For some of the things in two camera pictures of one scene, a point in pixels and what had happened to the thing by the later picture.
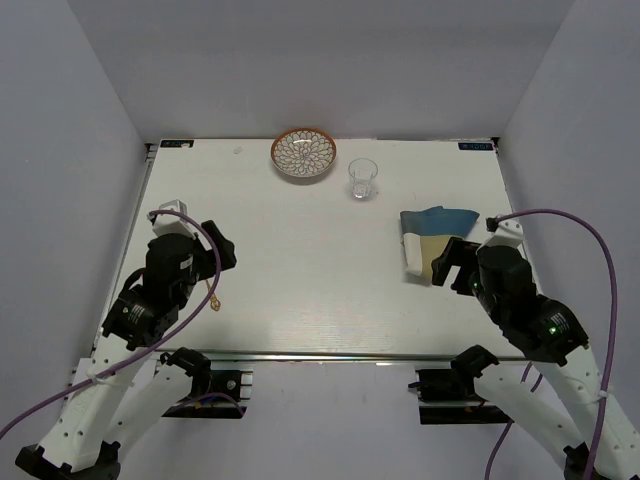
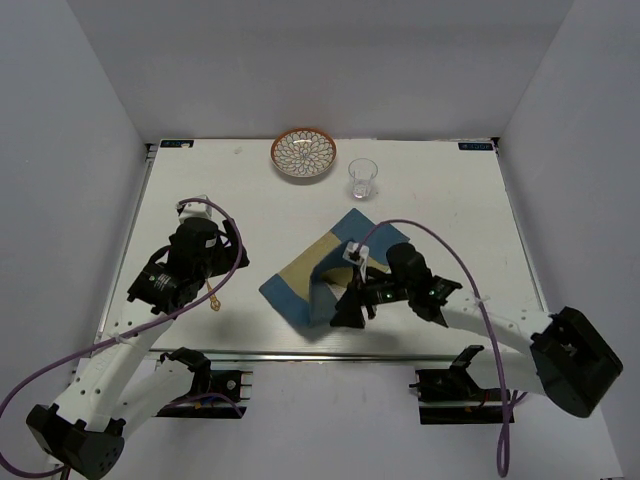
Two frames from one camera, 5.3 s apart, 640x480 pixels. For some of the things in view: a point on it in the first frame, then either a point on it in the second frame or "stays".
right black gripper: (454, 255) -> (350, 313)
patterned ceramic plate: (304, 152) stays
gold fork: (214, 302) stays
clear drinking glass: (362, 172) stays
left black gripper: (226, 246) stays
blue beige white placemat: (426, 235) -> (309, 291)
